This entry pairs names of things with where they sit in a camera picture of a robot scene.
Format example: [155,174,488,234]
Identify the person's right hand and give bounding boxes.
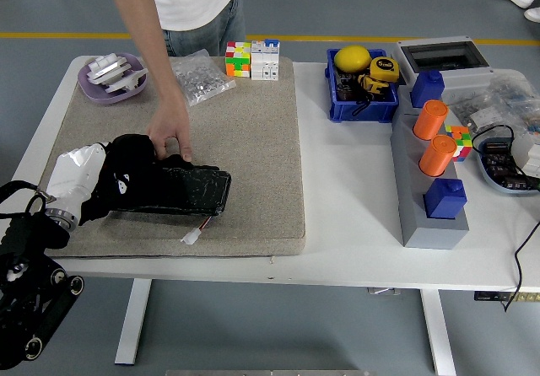
[145,91,193,162]

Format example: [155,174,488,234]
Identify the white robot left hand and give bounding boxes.
[45,142,111,221]

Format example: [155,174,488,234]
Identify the black table control panel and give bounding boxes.
[473,291,540,303]

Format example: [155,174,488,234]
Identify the clear bag of screws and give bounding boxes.
[170,48,237,107]

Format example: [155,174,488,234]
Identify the white flat plastic part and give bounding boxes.
[104,67,151,95]

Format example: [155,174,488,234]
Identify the purple tray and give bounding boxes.
[78,51,149,106]

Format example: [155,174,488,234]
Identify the white ribbed plastic part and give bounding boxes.
[87,53,130,84]

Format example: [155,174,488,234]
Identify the grey-brown mat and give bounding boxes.
[19,55,308,261]

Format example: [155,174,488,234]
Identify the large colourful puzzle cube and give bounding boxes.
[225,40,253,78]

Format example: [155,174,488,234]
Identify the white and blue circuit breaker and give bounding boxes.
[251,37,282,82]

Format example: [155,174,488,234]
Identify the white table leg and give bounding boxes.
[114,278,152,365]
[419,289,457,376]

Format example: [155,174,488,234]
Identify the dark brown small part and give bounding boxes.
[336,83,359,101]

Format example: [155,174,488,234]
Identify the yellow lemon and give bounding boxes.
[334,45,373,73]

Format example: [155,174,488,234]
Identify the blue plastic bin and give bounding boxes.
[324,47,401,124]

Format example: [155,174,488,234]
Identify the yellow and black tool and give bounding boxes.
[357,73,389,97]

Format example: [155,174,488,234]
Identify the yellow tape measure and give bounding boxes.
[370,55,401,84]

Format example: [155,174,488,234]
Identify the blue plastic block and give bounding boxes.
[424,177,468,220]
[411,70,446,110]

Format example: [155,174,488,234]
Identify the grey stepped block holder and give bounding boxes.
[390,83,471,250]

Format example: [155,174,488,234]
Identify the orange cylinder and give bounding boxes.
[413,99,449,140]
[418,134,459,178]

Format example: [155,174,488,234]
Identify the small colourful puzzle cube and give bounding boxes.
[445,125,472,163]

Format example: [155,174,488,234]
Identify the grey electrical box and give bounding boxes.
[391,35,494,94]

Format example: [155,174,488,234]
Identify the grey-blue tray of components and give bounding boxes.
[475,137,540,197]

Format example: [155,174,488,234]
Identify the clear bags of small parts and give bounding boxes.
[442,70,540,141]

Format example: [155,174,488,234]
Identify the white plastic module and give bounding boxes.
[510,133,540,179]

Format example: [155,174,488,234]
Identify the white connector with red wires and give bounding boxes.
[180,214,212,244]

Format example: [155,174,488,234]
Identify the black cable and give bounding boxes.
[471,125,540,313]

